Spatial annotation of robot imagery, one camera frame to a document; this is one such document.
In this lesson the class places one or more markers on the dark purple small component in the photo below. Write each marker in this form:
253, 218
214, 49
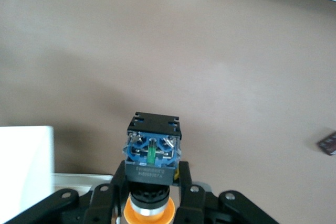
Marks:
328, 145

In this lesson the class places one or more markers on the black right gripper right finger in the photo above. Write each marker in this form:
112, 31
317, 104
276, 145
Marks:
194, 203

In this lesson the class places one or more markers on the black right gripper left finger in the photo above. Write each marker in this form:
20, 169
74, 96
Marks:
105, 203

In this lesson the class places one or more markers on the yellow push button switch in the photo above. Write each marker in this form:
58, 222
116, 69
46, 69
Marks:
152, 174

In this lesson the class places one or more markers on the white drawer cabinet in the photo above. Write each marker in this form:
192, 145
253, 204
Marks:
23, 161

